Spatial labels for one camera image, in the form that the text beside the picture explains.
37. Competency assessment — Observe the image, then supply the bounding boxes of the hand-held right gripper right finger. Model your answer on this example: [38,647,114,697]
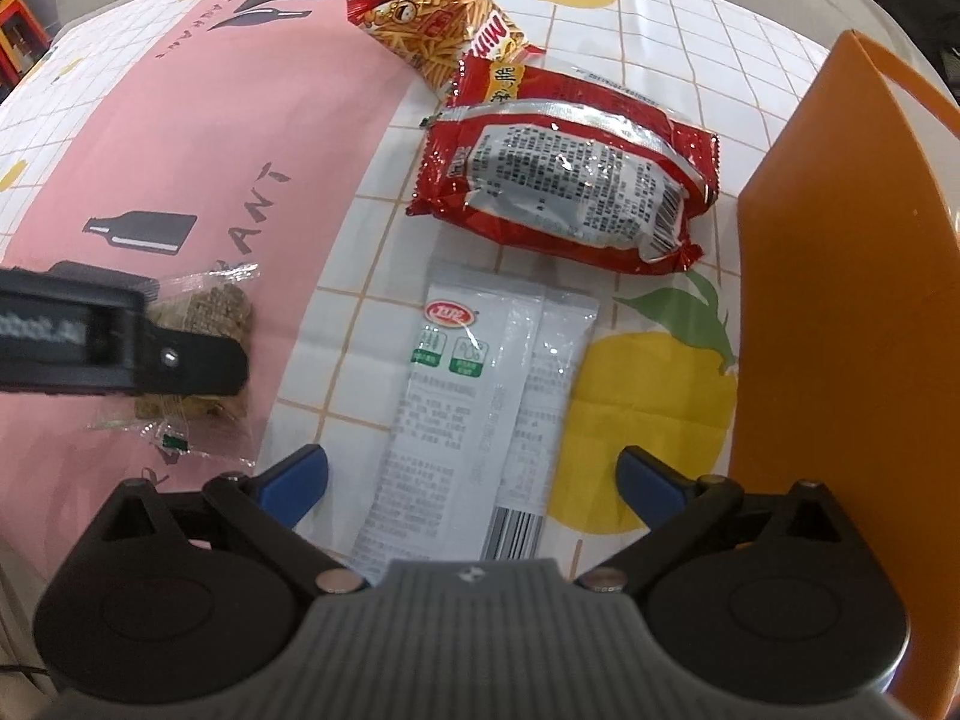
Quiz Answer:
[574,446,856,592]

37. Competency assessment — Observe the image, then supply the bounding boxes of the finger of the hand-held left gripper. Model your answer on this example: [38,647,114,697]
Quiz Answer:
[133,319,250,398]

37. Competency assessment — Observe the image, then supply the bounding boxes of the dark grain bar clear packet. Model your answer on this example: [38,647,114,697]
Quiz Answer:
[86,264,262,466]

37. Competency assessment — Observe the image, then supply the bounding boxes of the black backpack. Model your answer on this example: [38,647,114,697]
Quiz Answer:
[874,0,960,102]

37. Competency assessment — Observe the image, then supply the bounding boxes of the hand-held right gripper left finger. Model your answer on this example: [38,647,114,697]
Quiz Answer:
[96,444,368,595]

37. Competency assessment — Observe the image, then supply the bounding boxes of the long white snack packet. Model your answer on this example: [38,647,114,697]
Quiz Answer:
[351,259,601,587]

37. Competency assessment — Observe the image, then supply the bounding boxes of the orange cardboard box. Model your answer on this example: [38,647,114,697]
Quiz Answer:
[726,28,960,720]

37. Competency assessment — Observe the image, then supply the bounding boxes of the pink lemon print tablecloth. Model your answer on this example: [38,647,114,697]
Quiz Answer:
[0,0,960,691]

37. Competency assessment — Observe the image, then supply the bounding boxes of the red snack packet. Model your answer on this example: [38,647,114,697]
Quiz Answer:
[405,52,722,276]

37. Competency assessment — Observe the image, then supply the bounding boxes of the orange red cabinet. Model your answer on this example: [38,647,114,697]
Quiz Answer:
[0,0,57,87]

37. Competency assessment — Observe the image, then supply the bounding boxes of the red yellow stick snack bag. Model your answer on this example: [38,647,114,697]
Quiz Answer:
[346,0,548,100]

